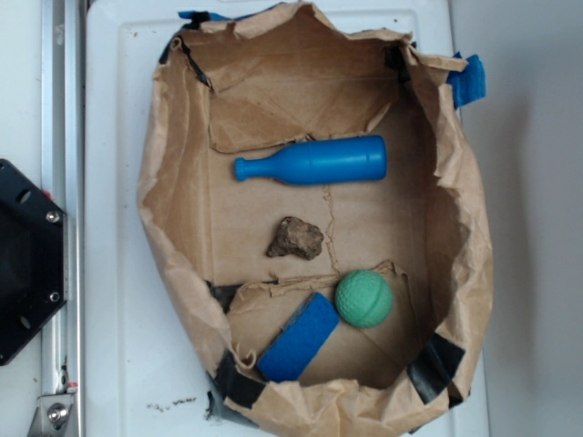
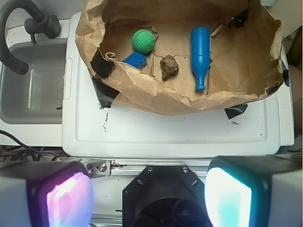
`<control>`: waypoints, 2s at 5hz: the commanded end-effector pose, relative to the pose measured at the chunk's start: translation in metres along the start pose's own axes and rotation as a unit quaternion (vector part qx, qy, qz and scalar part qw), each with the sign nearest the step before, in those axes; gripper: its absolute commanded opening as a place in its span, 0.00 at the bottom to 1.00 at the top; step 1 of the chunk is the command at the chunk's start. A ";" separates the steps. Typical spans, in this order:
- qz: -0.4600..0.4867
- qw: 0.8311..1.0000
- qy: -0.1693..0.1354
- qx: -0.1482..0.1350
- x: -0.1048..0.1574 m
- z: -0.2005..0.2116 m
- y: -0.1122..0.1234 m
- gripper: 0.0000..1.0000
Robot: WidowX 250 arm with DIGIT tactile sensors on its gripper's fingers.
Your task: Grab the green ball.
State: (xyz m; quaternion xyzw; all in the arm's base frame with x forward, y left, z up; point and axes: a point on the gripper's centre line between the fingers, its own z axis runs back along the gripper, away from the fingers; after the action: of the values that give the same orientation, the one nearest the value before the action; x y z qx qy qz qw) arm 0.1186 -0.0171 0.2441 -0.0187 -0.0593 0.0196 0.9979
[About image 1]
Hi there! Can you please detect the green dimpled ball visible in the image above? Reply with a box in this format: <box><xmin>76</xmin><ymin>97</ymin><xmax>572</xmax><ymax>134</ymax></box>
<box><xmin>334</xmin><ymin>269</ymin><xmax>394</xmax><ymax>329</ymax></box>

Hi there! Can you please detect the brown rock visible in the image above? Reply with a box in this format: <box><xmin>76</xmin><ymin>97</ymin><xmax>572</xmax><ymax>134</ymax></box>
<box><xmin>266</xmin><ymin>216</ymin><xmax>324</xmax><ymax>260</ymax></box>

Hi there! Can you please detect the blue plastic bottle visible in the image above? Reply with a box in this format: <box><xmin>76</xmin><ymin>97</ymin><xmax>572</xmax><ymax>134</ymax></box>
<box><xmin>233</xmin><ymin>136</ymin><xmax>388</xmax><ymax>186</ymax></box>

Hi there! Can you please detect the blue sponge block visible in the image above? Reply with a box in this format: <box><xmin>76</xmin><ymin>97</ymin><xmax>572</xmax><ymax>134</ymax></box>
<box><xmin>257</xmin><ymin>292</ymin><xmax>340</xmax><ymax>382</ymax></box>

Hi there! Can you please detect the brown paper lined box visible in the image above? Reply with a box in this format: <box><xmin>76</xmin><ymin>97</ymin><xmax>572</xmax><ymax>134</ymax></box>
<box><xmin>138</xmin><ymin>2</ymin><xmax>493</xmax><ymax>436</ymax></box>

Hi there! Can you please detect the white plastic tray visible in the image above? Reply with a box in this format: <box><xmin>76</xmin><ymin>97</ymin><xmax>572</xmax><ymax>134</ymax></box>
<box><xmin>83</xmin><ymin>0</ymin><xmax>492</xmax><ymax>437</ymax></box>

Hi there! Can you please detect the blue tape piece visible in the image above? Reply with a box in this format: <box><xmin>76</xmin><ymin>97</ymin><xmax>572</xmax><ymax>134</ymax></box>
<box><xmin>446</xmin><ymin>55</ymin><xmax>486</xmax><ymax>109</ymax></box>

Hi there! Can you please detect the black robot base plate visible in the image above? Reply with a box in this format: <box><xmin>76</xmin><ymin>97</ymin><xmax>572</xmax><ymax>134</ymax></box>
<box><xmin>0</xmin><ymin>158</ymin><xmax>66</xmax><ymax>366</ymax></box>

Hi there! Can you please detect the aluminium extrusion rail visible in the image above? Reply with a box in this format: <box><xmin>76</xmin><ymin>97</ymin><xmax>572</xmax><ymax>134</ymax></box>
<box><xmin>28</xmin><ymin>1</ymin><xmax>89</xmax><ymax>436</ymax></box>

